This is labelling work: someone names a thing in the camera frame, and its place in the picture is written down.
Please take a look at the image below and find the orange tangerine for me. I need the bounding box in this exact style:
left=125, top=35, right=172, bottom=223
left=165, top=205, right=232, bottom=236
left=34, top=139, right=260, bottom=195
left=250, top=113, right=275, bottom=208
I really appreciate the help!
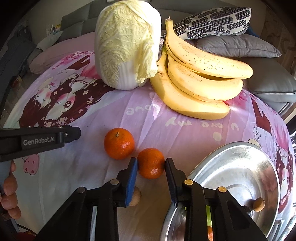
left=137, top=148, right=165, bottom=180
left=207, top=226, right=213, bottom=241

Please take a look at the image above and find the tangerine with stem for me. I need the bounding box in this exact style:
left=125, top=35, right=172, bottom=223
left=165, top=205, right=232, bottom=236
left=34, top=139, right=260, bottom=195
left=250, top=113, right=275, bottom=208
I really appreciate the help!
left=103, top=128, right=135, bottom=160

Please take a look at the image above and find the green apple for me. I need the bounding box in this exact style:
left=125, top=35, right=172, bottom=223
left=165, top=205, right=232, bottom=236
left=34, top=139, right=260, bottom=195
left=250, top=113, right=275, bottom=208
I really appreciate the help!
left=206, top=205, right=212, bottom=226

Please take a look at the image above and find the orange tangerine front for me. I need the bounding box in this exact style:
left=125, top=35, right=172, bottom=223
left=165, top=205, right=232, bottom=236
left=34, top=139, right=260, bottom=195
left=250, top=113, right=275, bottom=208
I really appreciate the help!
left=207, top=226, right=213, bottom=241

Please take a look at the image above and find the brown longan fruit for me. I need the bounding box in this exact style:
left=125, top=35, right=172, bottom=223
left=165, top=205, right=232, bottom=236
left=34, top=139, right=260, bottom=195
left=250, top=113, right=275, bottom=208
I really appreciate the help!
left=252, top=197, right=265, bottom=212

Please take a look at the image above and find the person left hand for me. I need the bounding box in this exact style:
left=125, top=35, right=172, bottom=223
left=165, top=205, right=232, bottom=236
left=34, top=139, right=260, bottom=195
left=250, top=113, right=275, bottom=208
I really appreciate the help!
left=1, top=161, right=21, bottom=219

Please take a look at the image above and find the pink cartoon tablecloth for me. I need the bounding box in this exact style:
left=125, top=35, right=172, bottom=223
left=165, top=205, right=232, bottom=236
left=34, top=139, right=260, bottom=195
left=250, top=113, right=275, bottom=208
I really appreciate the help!
left=4, top=52, right=295, bottom=238

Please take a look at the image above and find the silver metal plate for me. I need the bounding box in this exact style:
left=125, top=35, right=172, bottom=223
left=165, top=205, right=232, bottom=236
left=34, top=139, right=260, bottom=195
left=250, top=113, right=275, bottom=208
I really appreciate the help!
left=161, top=142, right=280, bottom=240

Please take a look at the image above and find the yellow banana bottom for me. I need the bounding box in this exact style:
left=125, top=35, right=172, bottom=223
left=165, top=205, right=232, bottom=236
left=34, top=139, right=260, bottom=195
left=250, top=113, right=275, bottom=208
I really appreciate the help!
left=150, top=49, right=230, bottom=120

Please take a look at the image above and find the yellow banana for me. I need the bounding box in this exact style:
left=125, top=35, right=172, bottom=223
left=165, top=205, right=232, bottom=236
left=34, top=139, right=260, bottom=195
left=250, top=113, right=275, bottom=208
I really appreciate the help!
left=168, top=55, right=243, bottom=102
left=165, top=19, right=253, bottom=79
left=150, top=49, right=230, bottom=120

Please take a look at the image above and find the yellow banana middle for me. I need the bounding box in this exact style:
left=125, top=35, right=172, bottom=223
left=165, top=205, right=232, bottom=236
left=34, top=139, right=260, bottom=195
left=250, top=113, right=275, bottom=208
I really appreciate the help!
left=168, top=55, right=243, bottom=102

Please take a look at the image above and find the yellow banana top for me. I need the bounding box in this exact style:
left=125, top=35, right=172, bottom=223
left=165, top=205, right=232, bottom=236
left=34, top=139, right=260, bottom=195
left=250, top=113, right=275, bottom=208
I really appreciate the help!
left=165, top=19, right=253, bottom=79

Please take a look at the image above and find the grey sofa seat cushion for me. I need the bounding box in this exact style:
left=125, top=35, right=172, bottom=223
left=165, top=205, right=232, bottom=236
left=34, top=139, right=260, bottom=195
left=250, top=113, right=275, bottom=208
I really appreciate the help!
left=241, top=57, right=295, bottom=103

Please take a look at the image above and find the napa cabbage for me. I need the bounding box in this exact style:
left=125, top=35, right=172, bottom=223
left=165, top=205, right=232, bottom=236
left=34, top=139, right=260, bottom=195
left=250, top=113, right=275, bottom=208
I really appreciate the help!
left=94, top=1, right=162, bottom=90

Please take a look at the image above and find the black white patterned pillow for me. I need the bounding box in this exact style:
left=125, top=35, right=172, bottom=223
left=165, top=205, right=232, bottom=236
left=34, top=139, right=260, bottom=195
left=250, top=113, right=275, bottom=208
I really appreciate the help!
left=174, top=6, right=252, bottom=40

